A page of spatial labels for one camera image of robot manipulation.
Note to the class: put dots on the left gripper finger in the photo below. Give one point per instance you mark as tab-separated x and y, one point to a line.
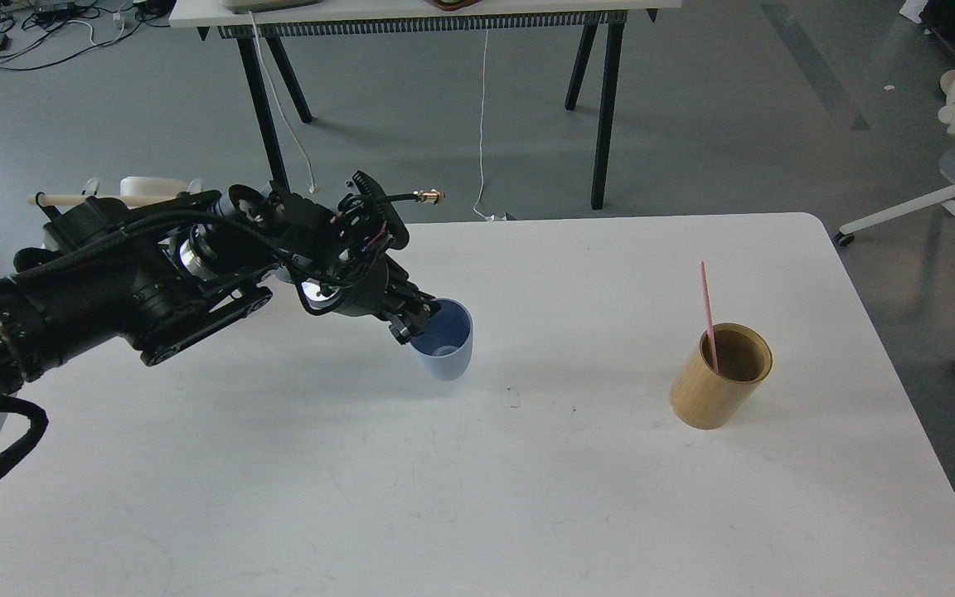
408	303
403	329

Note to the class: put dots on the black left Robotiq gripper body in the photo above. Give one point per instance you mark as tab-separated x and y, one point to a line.
339	256

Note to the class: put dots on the blue plastic cup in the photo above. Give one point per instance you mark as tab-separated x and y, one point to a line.
445	347

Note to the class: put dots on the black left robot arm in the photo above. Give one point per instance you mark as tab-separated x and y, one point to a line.
167	275

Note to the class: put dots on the white mug on rack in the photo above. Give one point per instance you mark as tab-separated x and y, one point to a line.
136	186

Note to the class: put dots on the white background table black legs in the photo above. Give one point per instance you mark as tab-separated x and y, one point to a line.
550	109

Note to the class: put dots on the bamboo cylindrical holder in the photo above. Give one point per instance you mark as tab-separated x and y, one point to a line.
720	375

